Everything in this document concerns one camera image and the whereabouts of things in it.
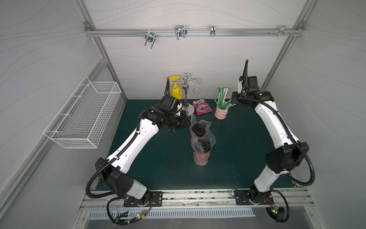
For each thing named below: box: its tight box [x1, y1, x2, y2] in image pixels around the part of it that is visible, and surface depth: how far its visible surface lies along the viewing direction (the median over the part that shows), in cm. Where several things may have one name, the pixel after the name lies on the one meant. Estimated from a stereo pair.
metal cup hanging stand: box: [170, 72, 203, 116], surface depth 96 cm
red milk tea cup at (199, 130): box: [192, 123, 206, 141], surface depth 82 cm
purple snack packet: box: [191, 98, 214, 116], surface depth 116 cm
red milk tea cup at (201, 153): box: [193, 138, 212, 167], surface depth 78 cm
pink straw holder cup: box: [214, 105, 230, 120], surface depth 104 cm
